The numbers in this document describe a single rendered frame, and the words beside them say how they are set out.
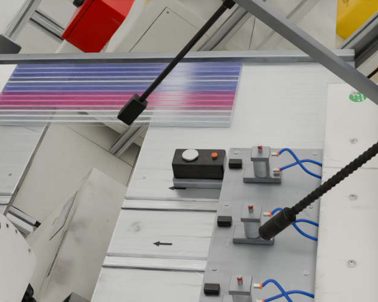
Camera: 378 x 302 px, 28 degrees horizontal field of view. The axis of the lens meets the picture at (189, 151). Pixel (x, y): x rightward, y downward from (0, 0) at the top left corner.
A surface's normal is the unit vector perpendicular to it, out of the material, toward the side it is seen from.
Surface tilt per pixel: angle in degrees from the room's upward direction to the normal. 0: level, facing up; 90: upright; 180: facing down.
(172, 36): 90
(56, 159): 0
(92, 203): 0
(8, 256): 38
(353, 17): 90
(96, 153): 0
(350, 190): 42
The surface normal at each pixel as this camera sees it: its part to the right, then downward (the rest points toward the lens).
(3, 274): 0.94, -0.11
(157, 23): -0.17, 0.66
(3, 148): -0.13, -0.75
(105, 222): 0.56, -0.54
